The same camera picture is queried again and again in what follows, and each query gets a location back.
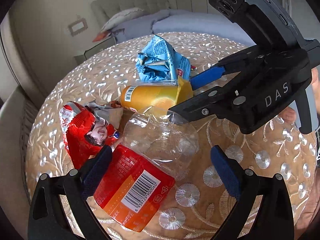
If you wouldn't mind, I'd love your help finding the framed wall switch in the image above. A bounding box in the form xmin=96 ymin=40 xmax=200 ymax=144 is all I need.
xmin=68 ymin=18 xmax=88 ymax=37

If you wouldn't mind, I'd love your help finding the red orange snack box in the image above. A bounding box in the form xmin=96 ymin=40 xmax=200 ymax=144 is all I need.
xmin=94 ymin=145 xmax=175 ymax=232

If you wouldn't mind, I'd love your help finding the grey bedside table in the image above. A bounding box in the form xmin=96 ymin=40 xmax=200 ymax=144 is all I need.
xmin=74 ymin=36 xmax=116 ymax=65

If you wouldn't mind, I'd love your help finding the person's hand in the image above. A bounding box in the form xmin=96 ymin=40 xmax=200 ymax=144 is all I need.
xmin=278 ymin=67 xmax=319 ymax=134

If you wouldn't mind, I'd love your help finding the bed with lavender cover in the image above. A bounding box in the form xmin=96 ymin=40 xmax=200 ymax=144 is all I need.
xmin=91 ymin=0 xmax=254 ymax=46

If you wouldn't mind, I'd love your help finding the red snack bag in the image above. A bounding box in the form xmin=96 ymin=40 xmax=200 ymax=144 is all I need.
xmin=59 ymin=101 xmax=123 ymax=170

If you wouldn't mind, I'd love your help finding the orange item on nightstand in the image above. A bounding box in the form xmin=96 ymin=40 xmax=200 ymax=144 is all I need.
xmin=92 ymin=30 xmax=112 ymax=42

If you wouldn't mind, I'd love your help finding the blue snack bag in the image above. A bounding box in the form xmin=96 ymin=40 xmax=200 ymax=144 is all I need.
xmin=136 ymin=35 xmax=191 ymax=82

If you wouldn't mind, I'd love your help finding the white ruffled pillow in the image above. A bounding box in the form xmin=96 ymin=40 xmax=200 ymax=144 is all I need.
xmin=100 ymin=7 xmax=149 ymax=33

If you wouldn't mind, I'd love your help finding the embroidered beige tablecloth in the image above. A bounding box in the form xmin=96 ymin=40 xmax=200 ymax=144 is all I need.
xmin=25 ymin=36 xmax=317 ymax=239

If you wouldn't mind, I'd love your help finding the beige window seat sofa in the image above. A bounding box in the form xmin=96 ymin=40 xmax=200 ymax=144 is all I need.
xmin=1 ymin=87 xmax=38 ymax=239

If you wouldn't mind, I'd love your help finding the clear plastic container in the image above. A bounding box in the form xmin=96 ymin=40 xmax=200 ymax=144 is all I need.
xmin=121 ymin=106 xmax=200 ymax=179

